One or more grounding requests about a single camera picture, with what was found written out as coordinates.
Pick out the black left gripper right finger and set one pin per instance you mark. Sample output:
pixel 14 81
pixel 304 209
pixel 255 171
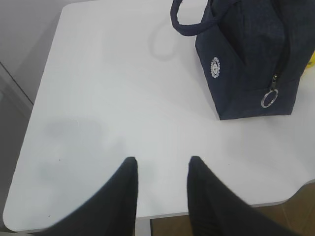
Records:
pixel 214 210

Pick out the navy blue fabric bag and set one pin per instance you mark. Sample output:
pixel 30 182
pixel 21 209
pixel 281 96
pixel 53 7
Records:
pixel 253 53

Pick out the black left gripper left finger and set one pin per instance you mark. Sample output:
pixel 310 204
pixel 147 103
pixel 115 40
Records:
pixel 111 211

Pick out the yellow toy fruit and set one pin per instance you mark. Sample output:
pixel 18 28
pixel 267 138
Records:
pixel 311 61

